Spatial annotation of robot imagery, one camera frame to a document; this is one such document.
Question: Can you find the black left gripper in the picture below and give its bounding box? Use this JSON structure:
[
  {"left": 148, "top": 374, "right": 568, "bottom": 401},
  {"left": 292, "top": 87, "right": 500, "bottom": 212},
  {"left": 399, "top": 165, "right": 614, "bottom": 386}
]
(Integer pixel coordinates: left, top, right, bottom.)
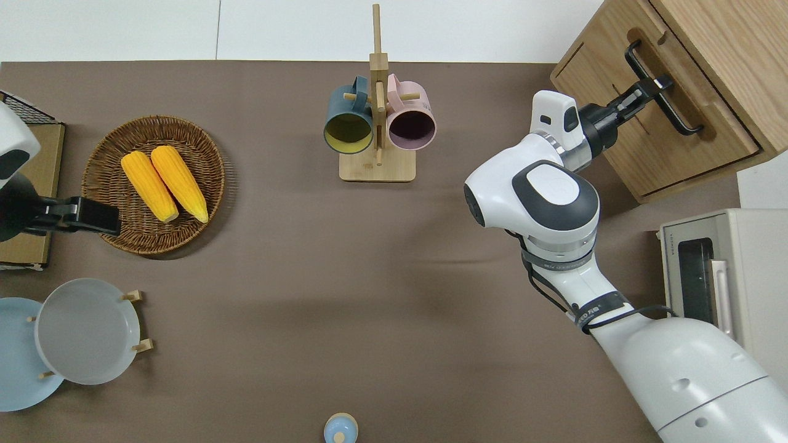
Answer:
[{"left": 0, "top": 174, "right": 122, "bottom": 242}]

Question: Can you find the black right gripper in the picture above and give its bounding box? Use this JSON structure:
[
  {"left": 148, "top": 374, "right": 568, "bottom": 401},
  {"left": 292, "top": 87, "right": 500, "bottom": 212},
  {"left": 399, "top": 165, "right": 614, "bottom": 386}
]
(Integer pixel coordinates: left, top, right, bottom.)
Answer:
[{"left": 577, "top": 76, "right": 675, "bottom": 155}]

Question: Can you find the wooden drawer black handle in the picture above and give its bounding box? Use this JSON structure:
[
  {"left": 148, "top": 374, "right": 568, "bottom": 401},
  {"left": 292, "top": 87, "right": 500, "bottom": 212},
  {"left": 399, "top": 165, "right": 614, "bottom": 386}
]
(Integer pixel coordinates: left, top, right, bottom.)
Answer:
[{"left": 550, "top": 0, "right": 770, "bottom": 202}]

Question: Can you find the yellow corn cob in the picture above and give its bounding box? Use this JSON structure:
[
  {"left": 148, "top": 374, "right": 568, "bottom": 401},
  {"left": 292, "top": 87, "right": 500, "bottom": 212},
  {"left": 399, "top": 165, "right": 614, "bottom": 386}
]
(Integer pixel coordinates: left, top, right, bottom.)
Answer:
[
  {"left": 151, "top": 146, "right": 209, "bottom": 223},
  {"left": 121, "top": 151, "right": 179, "bottom": 223}
]

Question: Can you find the cardboard box with mesh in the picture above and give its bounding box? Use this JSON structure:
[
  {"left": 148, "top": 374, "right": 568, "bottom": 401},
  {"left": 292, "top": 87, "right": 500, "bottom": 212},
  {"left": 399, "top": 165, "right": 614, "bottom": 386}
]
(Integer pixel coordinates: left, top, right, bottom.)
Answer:
[{"left": 0, "top": 90, "right": 66, "bottom": 271}]

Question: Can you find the round wicker basket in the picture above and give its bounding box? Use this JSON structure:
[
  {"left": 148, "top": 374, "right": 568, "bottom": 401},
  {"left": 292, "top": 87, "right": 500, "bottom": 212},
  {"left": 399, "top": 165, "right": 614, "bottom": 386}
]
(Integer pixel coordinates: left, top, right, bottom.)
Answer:
[{"left": 81, "top": 115, "right": 226, "bottom": 256}]

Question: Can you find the wooden cabinet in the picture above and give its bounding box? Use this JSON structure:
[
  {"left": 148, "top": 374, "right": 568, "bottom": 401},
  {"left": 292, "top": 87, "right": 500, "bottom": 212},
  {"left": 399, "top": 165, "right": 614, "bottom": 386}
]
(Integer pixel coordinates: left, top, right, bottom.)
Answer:
[{"left": 550, "top": 0, "right": 788, "bottom": 205}]

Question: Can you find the grey plate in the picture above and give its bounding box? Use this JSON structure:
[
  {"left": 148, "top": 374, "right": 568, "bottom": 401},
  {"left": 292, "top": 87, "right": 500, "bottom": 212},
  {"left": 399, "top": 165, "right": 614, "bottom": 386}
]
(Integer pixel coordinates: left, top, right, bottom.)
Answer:
[{"left": 35, "top": 278, "right": 141, "bottom": 386}]

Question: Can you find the wooden plate rack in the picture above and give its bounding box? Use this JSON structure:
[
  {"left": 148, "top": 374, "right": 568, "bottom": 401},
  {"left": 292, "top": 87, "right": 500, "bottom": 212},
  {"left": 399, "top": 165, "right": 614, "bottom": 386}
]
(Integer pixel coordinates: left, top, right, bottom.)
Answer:
[{"left": 26, "top": 289, "right": 155, "bottom": 380}]

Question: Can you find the light blue plate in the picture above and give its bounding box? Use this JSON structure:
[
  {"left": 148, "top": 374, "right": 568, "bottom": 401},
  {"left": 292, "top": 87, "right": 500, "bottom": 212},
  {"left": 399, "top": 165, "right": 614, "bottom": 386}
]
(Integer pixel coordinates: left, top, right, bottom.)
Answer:
[{"left": 0, "top": 298, "right": 65, "bottom": 412}]

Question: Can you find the brown table mat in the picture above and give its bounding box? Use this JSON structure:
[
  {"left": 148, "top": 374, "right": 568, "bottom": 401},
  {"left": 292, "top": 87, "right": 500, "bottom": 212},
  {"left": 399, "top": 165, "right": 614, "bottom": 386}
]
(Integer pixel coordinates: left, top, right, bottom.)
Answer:
[{"left": 0, "top": 60, "right": 742, "bottom": 443}]

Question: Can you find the cream toaster oven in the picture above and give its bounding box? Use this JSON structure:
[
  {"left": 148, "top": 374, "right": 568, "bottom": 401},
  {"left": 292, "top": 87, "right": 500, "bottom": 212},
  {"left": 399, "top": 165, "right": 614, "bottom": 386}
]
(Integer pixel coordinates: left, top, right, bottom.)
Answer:
[{"left": 657, "top": 208, "right": 788, "bottom": 394}]

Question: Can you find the pink mug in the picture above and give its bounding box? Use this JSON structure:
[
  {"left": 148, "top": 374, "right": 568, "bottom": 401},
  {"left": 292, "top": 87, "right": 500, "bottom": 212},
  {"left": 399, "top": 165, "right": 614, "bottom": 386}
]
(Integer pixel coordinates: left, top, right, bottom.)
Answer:
[{"left": 385, "top": 74, "right": 436, "bottom": 151}]

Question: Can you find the blue mug yellow inside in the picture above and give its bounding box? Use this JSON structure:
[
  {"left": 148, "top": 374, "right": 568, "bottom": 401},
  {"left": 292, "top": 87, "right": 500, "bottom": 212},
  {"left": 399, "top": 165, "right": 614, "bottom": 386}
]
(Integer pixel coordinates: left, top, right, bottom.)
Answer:
[{"left": 324, "top": 75, "right": 375, "bottom": 154}]

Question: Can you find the wooden mug tree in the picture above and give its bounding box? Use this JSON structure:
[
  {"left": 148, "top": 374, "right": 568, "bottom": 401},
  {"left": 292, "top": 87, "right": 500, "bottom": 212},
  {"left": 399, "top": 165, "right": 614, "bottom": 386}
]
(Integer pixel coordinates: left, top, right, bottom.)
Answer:
[{"left": 339, "top": 3, "right": 418, "bottom": 183}]

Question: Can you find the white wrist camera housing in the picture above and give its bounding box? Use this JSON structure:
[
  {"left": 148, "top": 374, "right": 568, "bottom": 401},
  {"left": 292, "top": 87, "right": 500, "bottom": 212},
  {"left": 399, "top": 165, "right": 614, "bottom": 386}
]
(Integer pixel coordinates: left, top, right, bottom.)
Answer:
[{"left": 529, "top": 89, "right": 584, "bottom": 154}]

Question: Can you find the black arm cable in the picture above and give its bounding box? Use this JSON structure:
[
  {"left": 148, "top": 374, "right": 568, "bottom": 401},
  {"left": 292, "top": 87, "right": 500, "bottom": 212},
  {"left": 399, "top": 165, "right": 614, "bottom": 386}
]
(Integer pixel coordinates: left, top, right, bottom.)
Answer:
[{"left": 520, "top": 234, "right": 678, "bottom": 336}]

